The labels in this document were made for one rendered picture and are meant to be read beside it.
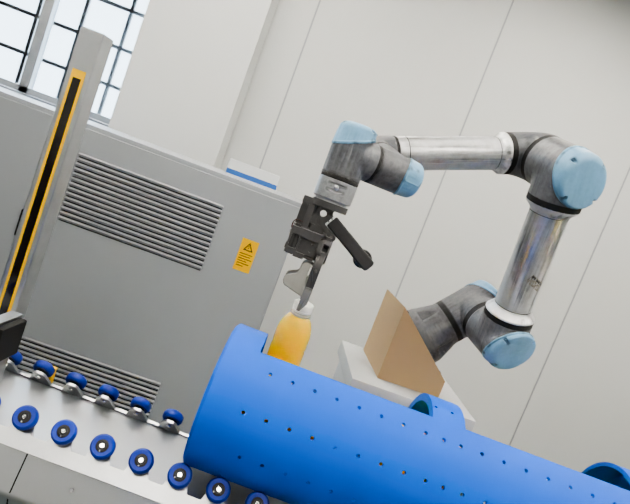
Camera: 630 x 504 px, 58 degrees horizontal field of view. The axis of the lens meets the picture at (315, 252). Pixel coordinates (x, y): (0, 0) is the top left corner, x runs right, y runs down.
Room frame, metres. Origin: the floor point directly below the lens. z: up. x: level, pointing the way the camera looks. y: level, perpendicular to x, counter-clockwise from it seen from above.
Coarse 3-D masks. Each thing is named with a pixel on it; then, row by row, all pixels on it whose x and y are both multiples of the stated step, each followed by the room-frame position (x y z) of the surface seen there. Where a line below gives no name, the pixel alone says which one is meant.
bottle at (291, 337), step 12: (288, 312) 1.08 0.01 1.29; (288, 324) 1.06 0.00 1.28; (300, 324) 1.06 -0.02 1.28; (276, 336) 1.07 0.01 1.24; (288, 336) 1.05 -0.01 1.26; (300, 336) 1.05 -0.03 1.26; (276, 348) 1.06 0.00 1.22; (288, 348) 1.05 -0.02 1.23; (300, 348) 1.06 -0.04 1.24; (288, 360) 1.06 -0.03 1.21; (300, 360) 1.08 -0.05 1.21
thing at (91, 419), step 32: (0, 384) 1.11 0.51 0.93; (32, 384) 1.16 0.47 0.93; (0, 416) 1.01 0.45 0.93; (64, 416) 1.09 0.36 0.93; (96, 416) 1.13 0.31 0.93; (128, 416) 1.18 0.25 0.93; (0, 448) 0.95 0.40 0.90; (128, 448) 1.06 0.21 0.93; (160, 448) 1.10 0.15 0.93; (0, 480) 0.94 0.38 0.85; (32, 480) 0.94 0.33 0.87; (64, 480) 0.95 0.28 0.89; (96, 480) 0.96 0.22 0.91; (160, 480) 0.99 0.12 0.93; (192, 480) 1.03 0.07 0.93
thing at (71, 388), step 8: (8, 360) 1.16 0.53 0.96; (8, 368) 1.17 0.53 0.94; (16, 368) 1.17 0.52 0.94; (24, 376) 1.18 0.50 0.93; (32, 376) 1.17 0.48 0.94; (40, 376) 1.16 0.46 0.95; (48, 384) 1.17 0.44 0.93; (72, 384) 1.16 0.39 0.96; (72, 392) 1.17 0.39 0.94; (80, 392) 1.17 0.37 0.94; (88, 400) 1.18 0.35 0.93; (96, 400) 1.17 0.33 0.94; (104, 400) 1.16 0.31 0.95; (112, 408) 1.17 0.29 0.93; (136, 408) 1.16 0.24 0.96; (136, 416) 1.17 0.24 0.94; (144, 416) 1.17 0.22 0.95; (152, 424) 1.18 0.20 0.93; (160, 424) 1.17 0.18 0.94; (168, 424) 1.16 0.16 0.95; (176, 424) 1.16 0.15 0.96; (176, 432) 1.18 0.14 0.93
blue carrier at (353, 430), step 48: (240, 336) 1.03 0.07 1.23; (240, 384) 0.96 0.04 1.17; (288, 384) 0.98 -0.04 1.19; (336, 384) 1.01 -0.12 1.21; (192, 432) 0.94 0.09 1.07; (240, 432) 0.93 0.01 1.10; (288, 432) 0.94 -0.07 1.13; (336, 432) 0.95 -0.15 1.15; (384, 432) 0.96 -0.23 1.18; (432, 432) 0.99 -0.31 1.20; (240, 480) 0.97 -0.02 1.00; (288, 480) 0.94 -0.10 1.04; (336, 480) 0.93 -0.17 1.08; (384, 480) 0.93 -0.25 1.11; (432, 480) 0.94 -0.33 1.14; (480, 480) 0.95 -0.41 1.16; (528, 480) 0.97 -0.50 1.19; (576, 480) 1.00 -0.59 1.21; (624, 480) 1.14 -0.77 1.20
